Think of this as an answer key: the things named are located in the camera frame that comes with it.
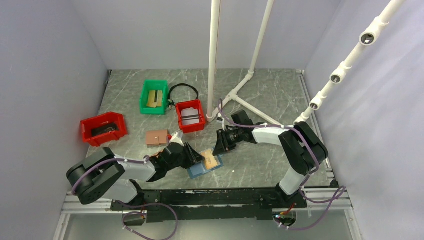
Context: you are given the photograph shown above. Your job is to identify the green plastic bin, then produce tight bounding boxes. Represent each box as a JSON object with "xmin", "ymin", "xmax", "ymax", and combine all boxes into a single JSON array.
[{"xmin": 139, "ymin": 79, "xmax": 169, "ymax": 115}]

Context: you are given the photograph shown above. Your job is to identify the black cable loop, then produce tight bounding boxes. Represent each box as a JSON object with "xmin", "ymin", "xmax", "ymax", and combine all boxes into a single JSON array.
[{"xmin": 167, "ymin": 83, "xmax": 200, "ymax": 110}]

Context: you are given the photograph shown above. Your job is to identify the white pvc pipe frame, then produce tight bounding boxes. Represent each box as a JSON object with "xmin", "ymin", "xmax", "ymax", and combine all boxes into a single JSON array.
[{"xmin": 206, "ymin": 0, "xmax": 296, "ymax": 125}]

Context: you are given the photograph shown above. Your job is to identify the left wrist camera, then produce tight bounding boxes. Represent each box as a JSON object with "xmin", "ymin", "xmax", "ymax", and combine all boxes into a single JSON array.
[{"xmin": 168, "ymin": 131, "xmax": 184, "ymax": 146}]

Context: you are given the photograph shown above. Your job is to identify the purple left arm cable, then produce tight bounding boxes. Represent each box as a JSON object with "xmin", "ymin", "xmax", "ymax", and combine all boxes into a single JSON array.
[{"xmin": 71, "ymin": 155, "xmax": 180, "ymax": 240}]

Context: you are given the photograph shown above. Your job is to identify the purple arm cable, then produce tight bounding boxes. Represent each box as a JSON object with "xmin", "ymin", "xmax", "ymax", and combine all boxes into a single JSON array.
[
  {"xmin": 216, "ymin": 98, "xmax": 347, "ymax": 232},
  {"xmin": 71, "ymin": 155, "xmax": 180, "ymax": 240}
]

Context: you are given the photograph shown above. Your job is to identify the small red plastic bin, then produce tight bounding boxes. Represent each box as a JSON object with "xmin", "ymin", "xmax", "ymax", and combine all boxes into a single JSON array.
[{"xmin": 175, "ymin": 99, "xmax": 206, "ymax": 134}]

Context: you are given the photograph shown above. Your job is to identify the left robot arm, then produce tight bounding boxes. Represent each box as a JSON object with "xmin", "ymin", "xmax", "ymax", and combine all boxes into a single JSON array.
[{"xmin": 66, "ymin": 143, "xmax": 205, "ymax": 210}]

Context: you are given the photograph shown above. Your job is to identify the blue card holder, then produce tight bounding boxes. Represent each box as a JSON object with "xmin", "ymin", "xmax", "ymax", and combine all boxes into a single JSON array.
[{"xmin": 187, "ymin": 147, "xmax": 224, "ymax": 179}]

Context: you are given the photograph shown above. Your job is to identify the orange card in holder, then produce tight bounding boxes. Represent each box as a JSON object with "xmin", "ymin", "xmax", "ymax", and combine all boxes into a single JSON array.
[{"xmin": 200, "ymin": 148, "xmax": 221, "ymax": 170}]

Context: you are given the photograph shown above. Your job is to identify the gold cards in green bin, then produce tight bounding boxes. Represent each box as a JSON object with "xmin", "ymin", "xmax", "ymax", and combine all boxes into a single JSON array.
[{"xmin": 146, "ymin": 95, "xmax": 162, "ymax": 108}]

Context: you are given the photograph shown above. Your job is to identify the brown card holder back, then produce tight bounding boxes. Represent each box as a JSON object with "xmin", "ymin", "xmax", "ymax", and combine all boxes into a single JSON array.
[{"xmin": 145, "ymin": 129, "xmax": 169, "ymax": 147}]

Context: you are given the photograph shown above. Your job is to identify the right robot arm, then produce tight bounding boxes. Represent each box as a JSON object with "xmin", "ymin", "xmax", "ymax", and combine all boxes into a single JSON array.
[{"xmin": 213, "ymin": 110, "xmax": 329, "ymax": 208}]

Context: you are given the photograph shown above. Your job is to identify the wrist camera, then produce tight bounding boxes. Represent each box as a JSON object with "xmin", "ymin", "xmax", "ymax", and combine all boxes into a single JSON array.
[
  {"xmin": 216, "ymin": 113, "xmax": 230, "ymax": 130},
  {"xmin": 168, "ymin": 131, "xmax": 184, "ymax": 146}
]

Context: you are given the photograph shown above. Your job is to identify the orange credit card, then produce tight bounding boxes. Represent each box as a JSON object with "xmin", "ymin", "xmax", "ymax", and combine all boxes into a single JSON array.
[{"xmin": 146, "ymin": 90, "xmax": 163, "ymax": 108}]

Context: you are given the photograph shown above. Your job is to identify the white card in red bin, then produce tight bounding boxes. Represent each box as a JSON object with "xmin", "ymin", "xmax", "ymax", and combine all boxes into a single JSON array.
[{"xmin": 181, "ymin": 107, "xmax": 200, "ymax": 126}]

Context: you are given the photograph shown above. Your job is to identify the white pipe with sockets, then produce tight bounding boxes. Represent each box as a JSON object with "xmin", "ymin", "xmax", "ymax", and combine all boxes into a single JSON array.
[{"xmin": 294, "ymin": 0, "xmax": 405, "ymax": 124}]

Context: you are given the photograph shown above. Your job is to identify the large red plastic bin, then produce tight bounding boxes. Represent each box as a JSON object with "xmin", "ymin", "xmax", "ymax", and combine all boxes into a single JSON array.
[{"xmin": 80, "ymin": 111, "xmax": 128, "ymax": 147}]

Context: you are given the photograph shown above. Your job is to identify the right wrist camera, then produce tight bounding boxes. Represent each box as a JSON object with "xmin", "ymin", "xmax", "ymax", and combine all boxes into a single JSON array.
[{"xmin": 216, "ymin": 113, "xmax": 230, "ymax": 130}]

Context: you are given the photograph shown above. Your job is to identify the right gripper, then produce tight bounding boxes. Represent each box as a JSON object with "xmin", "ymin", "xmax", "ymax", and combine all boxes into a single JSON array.
[{"xmin": 212, "ymin": 127, "xmax": 244, "ymax": 156}]

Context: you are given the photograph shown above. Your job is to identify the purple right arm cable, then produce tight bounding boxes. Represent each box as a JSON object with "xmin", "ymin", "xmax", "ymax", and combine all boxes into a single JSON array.
[{"xmin": 216, "ymin": 98, "xmax": 347, "ymax": 232}]

